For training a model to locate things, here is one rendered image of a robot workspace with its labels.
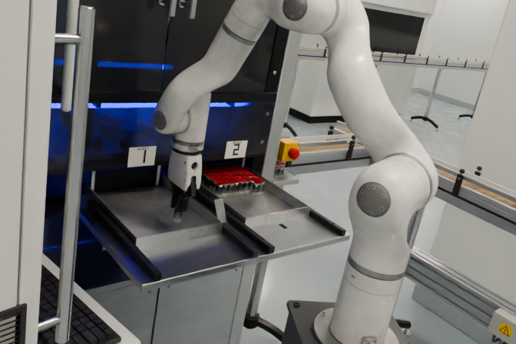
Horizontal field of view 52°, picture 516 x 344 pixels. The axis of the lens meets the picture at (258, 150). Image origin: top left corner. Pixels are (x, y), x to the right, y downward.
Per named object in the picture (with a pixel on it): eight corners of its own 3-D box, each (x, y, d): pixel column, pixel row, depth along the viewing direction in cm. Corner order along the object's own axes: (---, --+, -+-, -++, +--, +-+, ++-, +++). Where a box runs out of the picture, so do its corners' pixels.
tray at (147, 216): (84, 194, 154) (84, 183, 153) (162, 185, 171) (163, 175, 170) (135, 250, 130) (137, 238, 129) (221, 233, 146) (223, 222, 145)
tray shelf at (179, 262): (66, 202, 152) (67, 196, 151) (255, 179, 196) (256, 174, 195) (141, 292, 117) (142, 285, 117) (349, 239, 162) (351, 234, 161)
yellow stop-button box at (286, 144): (269, 155, 194) (272, 137, 192) (283, 153, 198) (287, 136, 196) (282, 162, 189) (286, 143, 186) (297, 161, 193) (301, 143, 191)
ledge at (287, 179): (249, 172, 201) (250, 167, 201) (275, 170, 209) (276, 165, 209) (272, 186, 191) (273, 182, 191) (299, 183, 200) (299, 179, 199)
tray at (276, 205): (183, 183, 176) (185, 173, 175) (245, 175, 192) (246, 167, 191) (243, 229, 151) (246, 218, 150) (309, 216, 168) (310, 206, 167)
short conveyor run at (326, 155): (255, 182, 198) (262, 142, 193) (231, 167, 209) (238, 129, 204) (371, 167, 241) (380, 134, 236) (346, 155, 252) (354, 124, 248)
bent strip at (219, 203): (210, 217, 155) (213, 199, 153) (219, 216, 156) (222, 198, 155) (238, 240, 144) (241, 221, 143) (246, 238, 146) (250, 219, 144)
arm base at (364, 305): (413, 369, 109) (438, 293, 104) (326, 367, 105) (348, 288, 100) (378, 312, 127) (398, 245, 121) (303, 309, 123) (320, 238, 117)
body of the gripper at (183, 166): (210, 151, 136) (203, 190, 140) (190, 138, 144) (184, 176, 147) (184, 153, 132) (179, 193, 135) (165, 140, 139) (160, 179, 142)
